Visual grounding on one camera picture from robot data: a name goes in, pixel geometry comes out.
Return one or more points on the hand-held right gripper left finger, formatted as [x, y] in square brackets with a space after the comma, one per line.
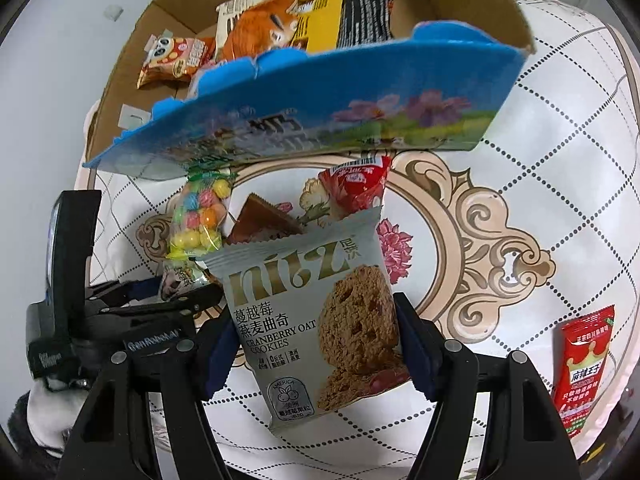
[217, 360]

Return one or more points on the cardboard box blue print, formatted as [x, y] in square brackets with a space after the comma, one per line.
[350, 95]

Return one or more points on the person's left forearm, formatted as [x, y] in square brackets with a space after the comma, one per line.
[40, 415]

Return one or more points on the large yellow and black packet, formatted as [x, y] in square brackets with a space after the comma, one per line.
[350, 20]

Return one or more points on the orange panda snack packet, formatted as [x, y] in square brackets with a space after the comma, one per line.
[175, 57]

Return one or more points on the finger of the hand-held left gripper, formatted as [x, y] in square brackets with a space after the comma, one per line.
[170, 310]
[130, 292]

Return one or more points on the brown snack packet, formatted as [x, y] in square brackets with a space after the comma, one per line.
[262, 222]

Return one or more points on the small red snack packet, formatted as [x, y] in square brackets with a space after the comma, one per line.
[355, 185]

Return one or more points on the white packet with dark sticks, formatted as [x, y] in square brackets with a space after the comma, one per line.
[232, 15]

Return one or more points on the clear bag of colourful candies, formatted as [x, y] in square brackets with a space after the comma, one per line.
[200, 215]

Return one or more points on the long red snack packet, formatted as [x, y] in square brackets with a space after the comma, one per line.
[585, 375]

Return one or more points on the grey cookie packet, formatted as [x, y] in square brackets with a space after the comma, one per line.
[310, 320]

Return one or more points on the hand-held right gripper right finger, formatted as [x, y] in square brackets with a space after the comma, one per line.
[412, 345]

